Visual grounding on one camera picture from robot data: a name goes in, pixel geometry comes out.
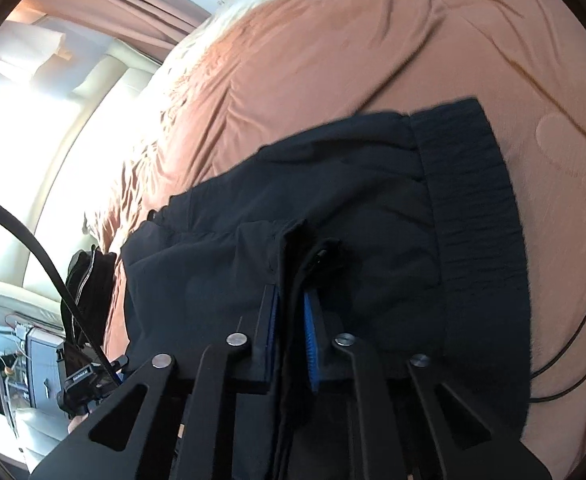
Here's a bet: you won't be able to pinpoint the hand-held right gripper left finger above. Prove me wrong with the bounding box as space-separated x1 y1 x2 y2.
33 285 280 480

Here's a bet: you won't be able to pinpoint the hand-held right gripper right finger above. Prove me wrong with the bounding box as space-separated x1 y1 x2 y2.
304 292 554 480

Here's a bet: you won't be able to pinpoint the black pants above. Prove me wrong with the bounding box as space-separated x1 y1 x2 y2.
120 97 534 480

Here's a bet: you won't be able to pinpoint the grey cabinet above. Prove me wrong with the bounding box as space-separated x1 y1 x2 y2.
23 327 66 411

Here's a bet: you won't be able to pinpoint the black bag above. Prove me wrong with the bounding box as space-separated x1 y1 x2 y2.
60 247 118 356

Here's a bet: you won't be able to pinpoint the cream armchair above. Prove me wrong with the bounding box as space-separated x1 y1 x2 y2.
0 20 166 321

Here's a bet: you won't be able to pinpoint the orange blanket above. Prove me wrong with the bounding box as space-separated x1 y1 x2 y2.
83 0 586 461

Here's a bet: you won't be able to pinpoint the pink curtain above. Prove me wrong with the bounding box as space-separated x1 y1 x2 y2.
8 0 234 68

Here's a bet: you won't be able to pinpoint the thick black cable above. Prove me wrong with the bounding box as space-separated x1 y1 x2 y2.
0 190 118 376

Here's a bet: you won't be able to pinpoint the thin black cable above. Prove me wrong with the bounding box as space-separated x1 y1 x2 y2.
528 272 586 403

